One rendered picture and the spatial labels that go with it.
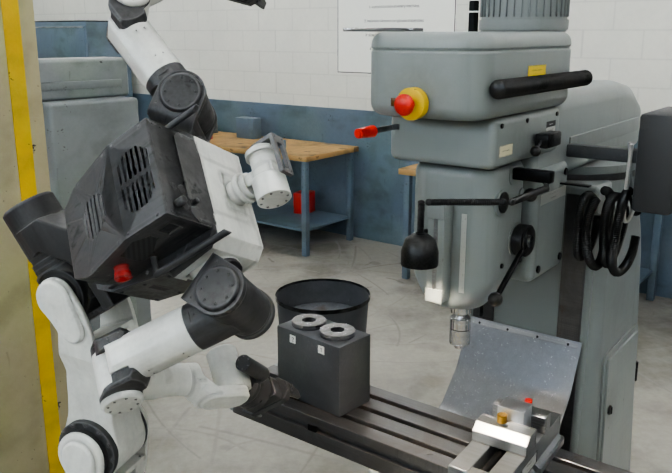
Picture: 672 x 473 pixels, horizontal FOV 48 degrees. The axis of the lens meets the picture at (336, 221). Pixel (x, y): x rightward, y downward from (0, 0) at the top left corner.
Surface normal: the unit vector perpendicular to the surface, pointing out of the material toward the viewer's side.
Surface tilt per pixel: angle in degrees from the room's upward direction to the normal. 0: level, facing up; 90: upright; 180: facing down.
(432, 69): 90
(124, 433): 80
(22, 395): 90
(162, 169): 59
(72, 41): 90
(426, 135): 90
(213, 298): 51
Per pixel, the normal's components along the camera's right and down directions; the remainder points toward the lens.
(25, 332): 0.80, 0.15
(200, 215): 0.80, -0.46
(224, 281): -0.32, -0.44
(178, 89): -0.01, -0.27
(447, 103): -0.60, 0.19
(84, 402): -0.32, 0.23
